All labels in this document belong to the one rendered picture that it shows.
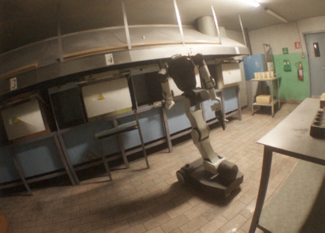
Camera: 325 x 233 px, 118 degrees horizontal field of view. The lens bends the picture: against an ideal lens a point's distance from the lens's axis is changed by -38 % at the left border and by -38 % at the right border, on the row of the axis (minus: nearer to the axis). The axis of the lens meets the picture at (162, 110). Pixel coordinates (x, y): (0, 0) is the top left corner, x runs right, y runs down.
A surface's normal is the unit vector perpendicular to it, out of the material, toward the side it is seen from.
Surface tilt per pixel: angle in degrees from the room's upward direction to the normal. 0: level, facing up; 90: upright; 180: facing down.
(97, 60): 80
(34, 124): 90
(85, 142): 90
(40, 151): 90
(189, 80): 92
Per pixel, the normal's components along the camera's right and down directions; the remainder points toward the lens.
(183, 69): -0.18, 0.25
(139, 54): 0.41, -0.08
